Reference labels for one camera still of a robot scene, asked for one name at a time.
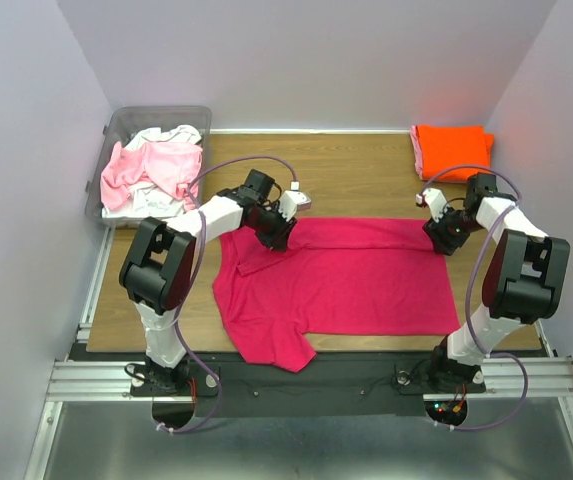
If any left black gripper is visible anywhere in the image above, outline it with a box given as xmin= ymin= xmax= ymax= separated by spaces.
xmin=247 ymin=202 xmax=297 ymax=253

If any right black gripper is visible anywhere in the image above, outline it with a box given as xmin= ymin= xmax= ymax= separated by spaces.
xmin=421 ymin=202 xmax=483 ymax=256

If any magenta t shirt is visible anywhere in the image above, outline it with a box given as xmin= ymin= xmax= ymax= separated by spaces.
xmin=213 ymin=217 xmax=460 ymax=372

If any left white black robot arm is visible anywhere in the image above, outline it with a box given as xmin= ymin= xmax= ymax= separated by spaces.
xmin=119 ymin=169 xmax=311 ymax=394

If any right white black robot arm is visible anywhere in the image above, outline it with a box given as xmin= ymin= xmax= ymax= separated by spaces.
xmin=416 ymin=167 xmax=570 ymax=391

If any folded orange t shirt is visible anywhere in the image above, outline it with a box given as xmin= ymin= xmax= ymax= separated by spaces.
xmin=417 ymin=125 xmax=495 ymax=180

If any folded pink t shirt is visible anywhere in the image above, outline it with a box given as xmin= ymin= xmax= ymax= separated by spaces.
xmin=410 ymin=125 xmax=426 ymax=180

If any white t shirt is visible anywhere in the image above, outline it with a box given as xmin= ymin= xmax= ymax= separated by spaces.
xmin=100 ymin=125 xmax=202 ymax=220

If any clear plastic bin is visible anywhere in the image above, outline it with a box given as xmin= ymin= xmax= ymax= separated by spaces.
xmin=85 ymin=106 xmax=212 ymax=227

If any small circuit board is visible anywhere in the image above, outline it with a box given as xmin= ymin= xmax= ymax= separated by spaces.
xmin=431 ymin=400 xmax=467 ymax=422

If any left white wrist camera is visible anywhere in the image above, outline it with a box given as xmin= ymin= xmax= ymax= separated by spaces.
xmin=277 ymin=181 xmax=312 ymax=221

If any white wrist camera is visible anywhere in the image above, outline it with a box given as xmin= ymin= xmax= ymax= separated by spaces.
xmin=415 ymin=188 xmax=448 ymax=222
xmin=277 ymin=181 xmax=312 ymax=221

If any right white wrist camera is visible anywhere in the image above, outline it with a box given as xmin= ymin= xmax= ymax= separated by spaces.
xmin=415 ymin=188 xmax=448 ymax=222

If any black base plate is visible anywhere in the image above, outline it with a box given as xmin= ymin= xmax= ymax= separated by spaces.
xmin=68 ymin=351 xmax=487 ymax=420

